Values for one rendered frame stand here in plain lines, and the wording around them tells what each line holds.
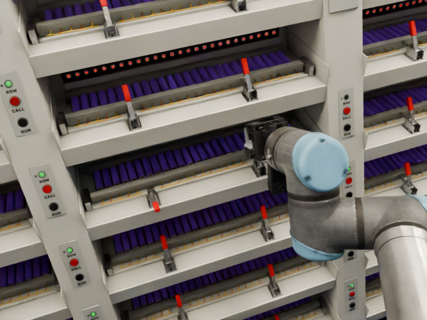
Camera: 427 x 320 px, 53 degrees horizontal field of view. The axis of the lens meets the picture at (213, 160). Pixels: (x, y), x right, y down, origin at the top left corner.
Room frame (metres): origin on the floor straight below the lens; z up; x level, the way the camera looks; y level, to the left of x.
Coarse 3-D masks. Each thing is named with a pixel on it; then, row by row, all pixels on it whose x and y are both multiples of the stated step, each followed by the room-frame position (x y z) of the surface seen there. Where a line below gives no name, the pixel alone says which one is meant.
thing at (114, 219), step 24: (312, 120) 1.02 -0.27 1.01; (216, 168) 0.95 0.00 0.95; (168, 192) 0.89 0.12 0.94; (192, 192) 0.88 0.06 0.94; (216, 192) 0.88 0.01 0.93; (240, 192) 0.90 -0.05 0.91; (96, 216) 0.85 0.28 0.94; (120, 216) 0.84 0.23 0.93; (144, 216) 0.84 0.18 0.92; (168, 216) 0.86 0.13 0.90
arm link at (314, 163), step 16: (288, 144) 0.66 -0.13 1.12; (304, 144) 0.62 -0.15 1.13; (320, 144) 0.61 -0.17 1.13; (336, 144) 0.62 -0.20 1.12; (288, 160) 0.64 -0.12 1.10; (304, 160) 0.60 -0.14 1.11; (320, 160) 0.60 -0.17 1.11; (336, 160) 0.61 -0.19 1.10; (288, 176) 0.64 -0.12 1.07; (304, 176) 0.59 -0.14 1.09; (320, 176) 0.59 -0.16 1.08; (336, 176) 0.60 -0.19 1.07; (304, 192) 0.61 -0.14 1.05; (320, 192) 0.60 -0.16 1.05
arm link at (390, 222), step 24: (360, 216) 0.58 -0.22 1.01; (384, 216) 0.56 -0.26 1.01; (408, 216) 0.54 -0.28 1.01; (360, 240) 0.56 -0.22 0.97; (384, 240) 0.52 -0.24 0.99; (408, 240) 0.50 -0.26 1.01; (384, 264) 0.48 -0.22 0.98; (408, 264) 0.45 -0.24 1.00; (384, 288) 0.45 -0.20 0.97; (408, 288) 0.41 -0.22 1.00; (408, 312) 0.38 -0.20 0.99
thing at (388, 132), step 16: (368, 96) 1.14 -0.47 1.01; (384, 96) 1.14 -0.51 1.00; (400, 96) 1.13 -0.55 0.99; (416, 96) 1.12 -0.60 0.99; (368, 112) 1.08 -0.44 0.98; (384, 112) 1.06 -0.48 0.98; (400, 112) 1.06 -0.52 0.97; (416, 112) 1.07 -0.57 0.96; (368, 128) 1.04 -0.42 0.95; (384, 128) 1.03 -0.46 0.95; (400, 128) 1.03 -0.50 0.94; (416, 128) 1.01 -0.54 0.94; (368, 144) 0.98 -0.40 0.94; (384, 144) 0.97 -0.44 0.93; (400, 144) 0.99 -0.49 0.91; (416, 144) 1.01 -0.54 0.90; (368, 160) 0.98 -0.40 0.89
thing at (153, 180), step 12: (228, 156) 0.96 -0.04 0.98; (240, 156) 0.96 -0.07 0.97; (180, 168) 0.94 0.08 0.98; (192, 168) 0.93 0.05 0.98; (204, 168) 0.94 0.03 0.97; (228, 168) 0.94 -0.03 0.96; (132, 180) 0.91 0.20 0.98; (144, 180) 0.91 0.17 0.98; (156, 180) 0.91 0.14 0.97; (168, 180) 0.92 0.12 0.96; (96, 192) 0.89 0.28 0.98; (108, 192) 0.88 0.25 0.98; (120, 192) 0.89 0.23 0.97
